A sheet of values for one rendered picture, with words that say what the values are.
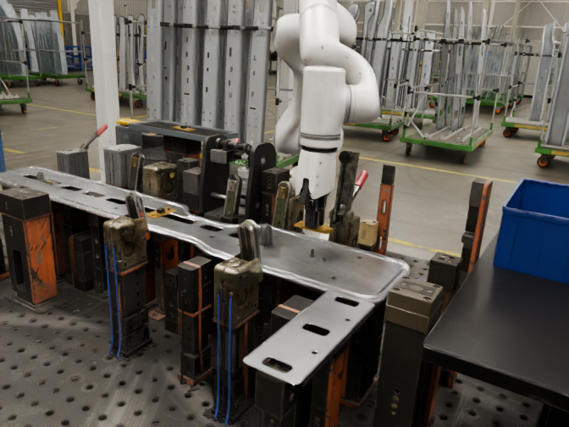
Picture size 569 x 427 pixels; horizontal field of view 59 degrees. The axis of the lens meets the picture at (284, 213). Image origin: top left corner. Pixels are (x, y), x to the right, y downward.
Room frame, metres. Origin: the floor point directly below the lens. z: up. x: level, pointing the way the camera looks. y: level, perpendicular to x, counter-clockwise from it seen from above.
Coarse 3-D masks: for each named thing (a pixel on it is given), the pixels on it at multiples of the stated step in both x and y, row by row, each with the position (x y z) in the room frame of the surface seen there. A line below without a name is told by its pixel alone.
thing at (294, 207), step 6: (294, 192) 1.30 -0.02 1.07; (294, 198) 1.26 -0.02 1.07; (300, 198) 1.29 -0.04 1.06; (294, 204) 1.26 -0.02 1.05; (300, 204) 1.29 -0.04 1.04; (294, 210) 1.26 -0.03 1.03; (300, 210) 1.29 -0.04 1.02; (288, 216) 1.25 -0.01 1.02; (294, 216) 1.26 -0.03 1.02; (300, 216) 1.30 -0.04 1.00; (288, 222) 1.25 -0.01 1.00; (294, 222) 1.26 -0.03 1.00; (288, 228) 1.25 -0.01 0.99; (294, 228) 1.27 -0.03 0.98; (300, 228) 1.30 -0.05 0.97
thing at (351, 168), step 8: (344, 152) 1.15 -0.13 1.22; (352, 152) 1.18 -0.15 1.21; (344, 160) 1.14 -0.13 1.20; (352, 160) 1.16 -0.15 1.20; (344, 168) 1.18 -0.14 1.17; (352, 168) 1.16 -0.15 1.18; (344, 176) 1.17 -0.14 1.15; (352, 176) 1.15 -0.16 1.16; (344, 184) 1.17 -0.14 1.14; (352, 184) 1.16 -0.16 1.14; (336, 192) 1.17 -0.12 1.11; (344, 192) 1.17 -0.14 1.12; (352, 192) 1.16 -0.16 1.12; (336, 200) 1.16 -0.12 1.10; (344, 200) 1.16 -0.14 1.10; (336, 208) 1.16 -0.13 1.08; (336, 216) 1.16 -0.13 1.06; (344, 216) 1.14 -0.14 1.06
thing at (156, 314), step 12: (168, 216) 1.29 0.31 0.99; (156, 240) 1.27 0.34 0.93; (168, 240) 1.28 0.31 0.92; (156, 252) 1.27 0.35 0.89; (168, 252) 1.28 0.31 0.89; (156, 264) 1.27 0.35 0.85; (168, 264) 1.28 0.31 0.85; (156, 276) 1.27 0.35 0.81; (156, 288) 1.27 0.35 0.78; (156, 300) 1.27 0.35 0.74; (156, 312) 1.27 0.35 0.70
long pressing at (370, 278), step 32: (64, 192) 1.42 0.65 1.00; (96, 192) 1.44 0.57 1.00; (128, 192) 1.45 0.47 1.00; (160, 224) 1.20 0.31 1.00; (192, 224) 1.21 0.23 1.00; (224, 224) 1.21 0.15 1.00; (224, 256) 1.02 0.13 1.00; (288, 256) 1.03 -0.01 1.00; (320, 256) 1.04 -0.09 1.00; (352, 256) 1.05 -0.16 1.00; (384, 256) 1.05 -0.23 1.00; (320, 288) 0.89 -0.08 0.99; (352, 288) 0.89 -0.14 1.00; (384, 288) 0.90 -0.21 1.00
